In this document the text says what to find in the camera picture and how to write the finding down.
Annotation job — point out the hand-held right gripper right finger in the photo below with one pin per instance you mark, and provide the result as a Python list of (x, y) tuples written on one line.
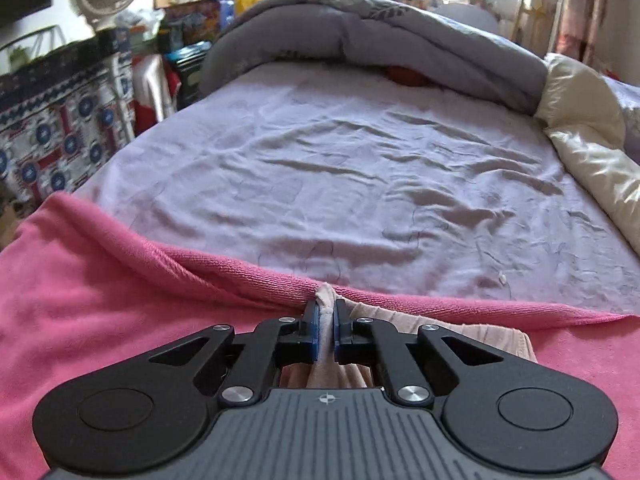
[(340, 332)]

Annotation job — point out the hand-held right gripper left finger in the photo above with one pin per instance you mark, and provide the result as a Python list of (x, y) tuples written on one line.
[(313, 332)]

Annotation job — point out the beige pants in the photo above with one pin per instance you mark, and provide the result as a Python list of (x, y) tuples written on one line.
[(480, 334)]

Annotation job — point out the pink blanket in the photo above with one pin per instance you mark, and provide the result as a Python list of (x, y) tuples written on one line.
[(100, 285)]

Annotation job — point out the white red cloth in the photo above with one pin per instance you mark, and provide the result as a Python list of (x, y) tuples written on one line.
[(150, 95)]

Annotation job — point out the grey duvet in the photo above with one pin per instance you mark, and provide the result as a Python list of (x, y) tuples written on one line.
[(350, 30)]

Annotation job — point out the blue red printed cloth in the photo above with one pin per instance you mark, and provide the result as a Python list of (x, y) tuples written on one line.
[(60, 120)]

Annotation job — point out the cream pillow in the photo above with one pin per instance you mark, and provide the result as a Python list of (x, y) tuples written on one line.
[(585, 110)]

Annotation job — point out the pile of colourful toy boxes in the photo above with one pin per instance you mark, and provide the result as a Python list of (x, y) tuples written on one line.
[(195, 20)]

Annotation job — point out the yellow bag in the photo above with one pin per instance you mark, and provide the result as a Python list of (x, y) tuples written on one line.
[(248, 4)]

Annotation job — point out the pale grey cushion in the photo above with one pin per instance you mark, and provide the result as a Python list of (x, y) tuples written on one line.
[(470, 17)]

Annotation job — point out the lavender patterned quilt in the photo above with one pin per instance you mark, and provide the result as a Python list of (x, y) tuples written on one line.
[(625, 110)]

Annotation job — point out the pink floral curtain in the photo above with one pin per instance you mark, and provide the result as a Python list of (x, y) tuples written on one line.
[(585, 5)]

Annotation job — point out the wooden frame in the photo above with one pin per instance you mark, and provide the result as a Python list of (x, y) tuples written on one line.
[(520, 17)]

